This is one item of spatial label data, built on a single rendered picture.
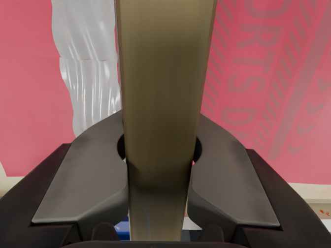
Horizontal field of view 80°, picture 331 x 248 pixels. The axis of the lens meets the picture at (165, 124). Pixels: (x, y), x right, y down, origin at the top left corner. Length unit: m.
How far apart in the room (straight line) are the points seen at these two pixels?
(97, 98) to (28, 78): 0.09
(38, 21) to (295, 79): 0.32
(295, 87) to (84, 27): 0.27
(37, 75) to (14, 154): 0.15
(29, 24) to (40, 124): 0.13
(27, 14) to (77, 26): 0.05
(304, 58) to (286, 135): 0.12
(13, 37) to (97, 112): 0.13
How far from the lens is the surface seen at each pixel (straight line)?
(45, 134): 0.35
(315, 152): 0.41
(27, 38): 0.30
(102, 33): 0.26
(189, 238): 0.63
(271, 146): 0.36
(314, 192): 0.48
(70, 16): 0.27
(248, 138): 0.33
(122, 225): 0.39
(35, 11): 0.29
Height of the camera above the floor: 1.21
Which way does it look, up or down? 60 degrees down
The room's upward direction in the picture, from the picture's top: 178 degrees clockwise
